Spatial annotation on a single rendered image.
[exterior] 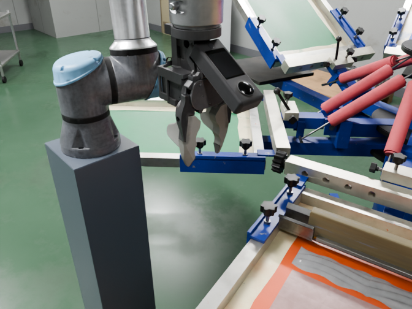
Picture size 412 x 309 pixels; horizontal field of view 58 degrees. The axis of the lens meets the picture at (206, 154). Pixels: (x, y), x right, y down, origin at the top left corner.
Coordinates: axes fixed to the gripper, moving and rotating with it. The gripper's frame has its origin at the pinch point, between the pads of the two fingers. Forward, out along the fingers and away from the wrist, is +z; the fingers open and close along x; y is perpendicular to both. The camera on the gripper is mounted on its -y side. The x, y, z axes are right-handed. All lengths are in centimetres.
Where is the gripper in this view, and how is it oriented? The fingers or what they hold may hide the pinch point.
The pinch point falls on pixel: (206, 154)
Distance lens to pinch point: 61.0
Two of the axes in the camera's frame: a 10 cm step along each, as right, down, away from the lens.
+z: 0.0, 8.6, 5.0
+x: -7.4, 3.4, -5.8
